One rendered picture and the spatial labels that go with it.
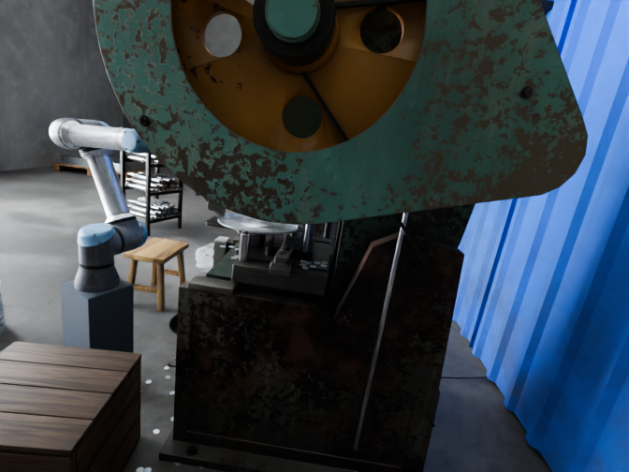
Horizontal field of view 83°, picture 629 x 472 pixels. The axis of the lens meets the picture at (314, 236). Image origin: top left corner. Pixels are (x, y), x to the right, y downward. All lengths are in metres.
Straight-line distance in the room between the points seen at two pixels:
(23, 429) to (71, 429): 0.10
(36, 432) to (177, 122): 0.81
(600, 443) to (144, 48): 1.73
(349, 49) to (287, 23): 0.18
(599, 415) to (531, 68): 1.15
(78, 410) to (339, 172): 0.91
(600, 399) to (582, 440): 0.17
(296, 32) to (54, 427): 1.06
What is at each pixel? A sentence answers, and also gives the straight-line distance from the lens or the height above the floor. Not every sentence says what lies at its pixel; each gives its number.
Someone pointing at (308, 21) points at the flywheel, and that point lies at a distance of 0.75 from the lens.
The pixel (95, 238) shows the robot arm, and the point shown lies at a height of 0.66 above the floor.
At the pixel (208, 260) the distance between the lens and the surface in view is 2.76.
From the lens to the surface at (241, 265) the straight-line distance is 1.13.
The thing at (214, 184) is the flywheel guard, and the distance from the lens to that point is 0.83.
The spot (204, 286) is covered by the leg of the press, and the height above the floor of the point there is 0.64.
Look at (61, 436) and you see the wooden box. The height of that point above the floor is 0.35.
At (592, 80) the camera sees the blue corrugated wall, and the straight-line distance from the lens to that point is 1.96.
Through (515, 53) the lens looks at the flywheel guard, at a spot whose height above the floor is 1.33.
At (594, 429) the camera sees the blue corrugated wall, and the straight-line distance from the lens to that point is 1.64.
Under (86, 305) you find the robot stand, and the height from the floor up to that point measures 0.42.
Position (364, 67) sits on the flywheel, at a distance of 0.86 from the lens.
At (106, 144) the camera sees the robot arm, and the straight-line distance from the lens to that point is 1.41.
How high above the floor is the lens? 1.12
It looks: 16 degrees down
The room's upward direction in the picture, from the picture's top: 8 degrees clockwise
